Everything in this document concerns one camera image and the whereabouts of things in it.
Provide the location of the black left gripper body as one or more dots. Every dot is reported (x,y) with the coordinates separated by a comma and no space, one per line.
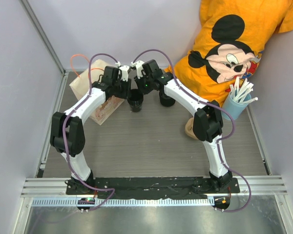
(122,88)

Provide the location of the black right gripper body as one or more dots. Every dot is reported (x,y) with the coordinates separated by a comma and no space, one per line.
(144,84)

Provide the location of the black coffee cup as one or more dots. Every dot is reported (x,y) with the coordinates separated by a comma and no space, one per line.
(135,100)
(165,100)

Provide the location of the printed paper takeout bag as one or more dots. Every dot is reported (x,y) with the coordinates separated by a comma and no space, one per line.
(93,103)

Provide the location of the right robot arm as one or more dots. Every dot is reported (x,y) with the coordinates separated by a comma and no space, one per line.
(207,119)

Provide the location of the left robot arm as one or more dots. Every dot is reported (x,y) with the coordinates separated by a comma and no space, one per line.
(67,128)

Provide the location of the white wrapped straws bundle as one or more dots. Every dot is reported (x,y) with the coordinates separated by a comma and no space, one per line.
(240,90)

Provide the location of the blue straw holder cup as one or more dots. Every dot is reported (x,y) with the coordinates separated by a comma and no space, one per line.
(233,108)

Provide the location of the orange Mickey Mouse pillow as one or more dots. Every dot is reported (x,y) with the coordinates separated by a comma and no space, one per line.
(230,43)

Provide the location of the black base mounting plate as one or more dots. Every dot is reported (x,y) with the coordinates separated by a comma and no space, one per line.
(151,188)

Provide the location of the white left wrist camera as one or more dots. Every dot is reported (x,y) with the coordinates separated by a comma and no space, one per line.
(124,71)

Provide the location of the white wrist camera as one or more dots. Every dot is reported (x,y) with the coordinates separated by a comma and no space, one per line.
(124,71)
(138,66)

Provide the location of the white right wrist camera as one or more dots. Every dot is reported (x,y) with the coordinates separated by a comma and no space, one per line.
(138,66)

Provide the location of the aluminium corner frame post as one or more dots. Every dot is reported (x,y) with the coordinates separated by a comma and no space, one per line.
(39,29)

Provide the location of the white slotted cable duct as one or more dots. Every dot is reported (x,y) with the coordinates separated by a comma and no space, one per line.
(91,202)

